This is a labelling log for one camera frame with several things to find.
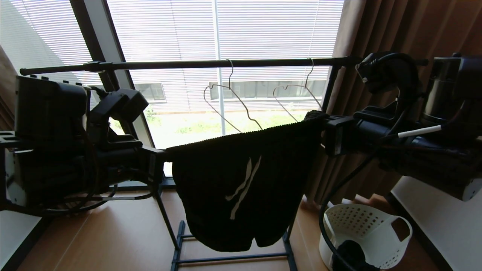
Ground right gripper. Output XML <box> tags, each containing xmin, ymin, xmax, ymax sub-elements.
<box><xmin>323</xmin><ymin>107</ymin><xmax>418</xmax><ymax>158</ymax></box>

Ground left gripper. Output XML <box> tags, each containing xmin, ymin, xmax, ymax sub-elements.
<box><xmin>94</xmin><ymin>145</ymin><xmax>167</xmax><ymax>190</ymax></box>

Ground black shorts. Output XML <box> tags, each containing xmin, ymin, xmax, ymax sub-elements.
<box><xmin>164</xmin><ymin>110</ymin><xmax>329</xmax><ymax>253</ymax></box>

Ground pink clothes hanger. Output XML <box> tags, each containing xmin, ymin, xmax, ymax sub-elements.
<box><xmin>273</xmin><ymin>58</ymin><xmax>323</xmax><ymax>123</ymax></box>
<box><xmin>203</xmin><ymin>59</ymin><xmax>264</xmax><ymax>133</ymax></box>

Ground black clothes rack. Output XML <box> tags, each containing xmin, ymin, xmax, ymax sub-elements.
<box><xmin>19</xmin><ymin>56</ymin><xmax>429</xmax><ymax>271</ymax></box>

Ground white laundry basket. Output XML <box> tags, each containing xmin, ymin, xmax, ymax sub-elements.
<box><xmin>319</xmin><ymin>204</ymin><xmax>413</xmax><ymax>271</ymax></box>

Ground heap of clothes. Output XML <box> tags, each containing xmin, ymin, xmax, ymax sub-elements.
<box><xmin>333</xmin><ymin>240</ymin><xmax>381</xmax><ymax>271</ymax></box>

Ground brown curtain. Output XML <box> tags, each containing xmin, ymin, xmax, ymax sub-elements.
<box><xmin>301</xmin><ymin>0</ymin><xmax>482</xmax><ymax>211</ymax></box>
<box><xmin>0</xmin><ymin>45</ymin><xmax>19</xmax><ymax>132</ymax></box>

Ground window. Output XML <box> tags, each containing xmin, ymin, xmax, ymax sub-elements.
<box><xmin>0</xmin><ymin>0</ymin><xmax>345</xmax><ymax>189</ymax></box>

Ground black cable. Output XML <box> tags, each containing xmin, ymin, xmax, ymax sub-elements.
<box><xmin>319</xmin><ymin>154</ymin><xmax>377</xmax><ymax>271</ymax></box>
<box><xmin>6</xmin><ymin>183</ymin><xmax>156</xmax><ymax>218</ymax></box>

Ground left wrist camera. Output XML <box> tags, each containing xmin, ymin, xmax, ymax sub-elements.
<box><xmin>88</xmin><ymin>88</ymin><xmax>149</xmax><ymax>147</ymax></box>

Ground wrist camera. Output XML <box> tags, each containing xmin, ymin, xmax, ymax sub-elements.
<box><xmin>356</xmin><ymin>52</ymin><xmax>421</xmax><ymax>113</ymax></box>
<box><xmin>88</xmin><ymin>88</ymin><xmax>149</xmax><ymax>147</ymax></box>

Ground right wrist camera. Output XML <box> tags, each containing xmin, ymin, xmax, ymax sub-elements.
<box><xmin>356</xmin><ymin>52</ymin><xmax>421</xmax><ymax>113</ymax></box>

